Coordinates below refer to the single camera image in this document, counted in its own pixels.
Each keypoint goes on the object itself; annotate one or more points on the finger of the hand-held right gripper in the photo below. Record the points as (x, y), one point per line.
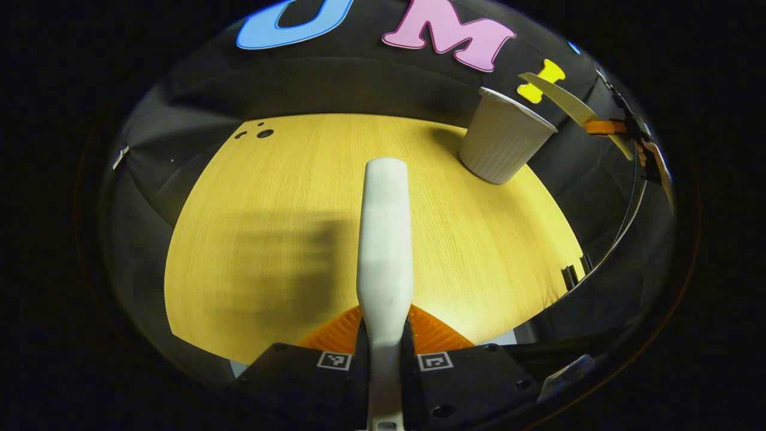
(604, 127)

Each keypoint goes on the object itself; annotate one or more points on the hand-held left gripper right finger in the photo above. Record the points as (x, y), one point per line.
(410, 383)

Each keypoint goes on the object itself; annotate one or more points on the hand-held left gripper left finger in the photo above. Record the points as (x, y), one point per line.
(360, 383)

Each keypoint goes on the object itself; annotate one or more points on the white plastic dustpan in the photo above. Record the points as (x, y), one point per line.
(568, 102)

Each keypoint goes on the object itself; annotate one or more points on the white ribbed garbage bin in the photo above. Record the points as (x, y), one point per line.
(502, 143)

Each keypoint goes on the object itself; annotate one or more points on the wooden desktop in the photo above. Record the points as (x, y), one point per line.
(269, 179)

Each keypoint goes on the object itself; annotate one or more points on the dark desk edge clamp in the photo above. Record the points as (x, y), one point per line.
(586, 263)
(570, 277)

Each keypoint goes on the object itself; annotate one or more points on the black backdrop cloth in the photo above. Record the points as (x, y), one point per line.
(335, 84)

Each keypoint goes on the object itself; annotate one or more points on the small white tag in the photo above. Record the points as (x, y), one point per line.
(120, 157)

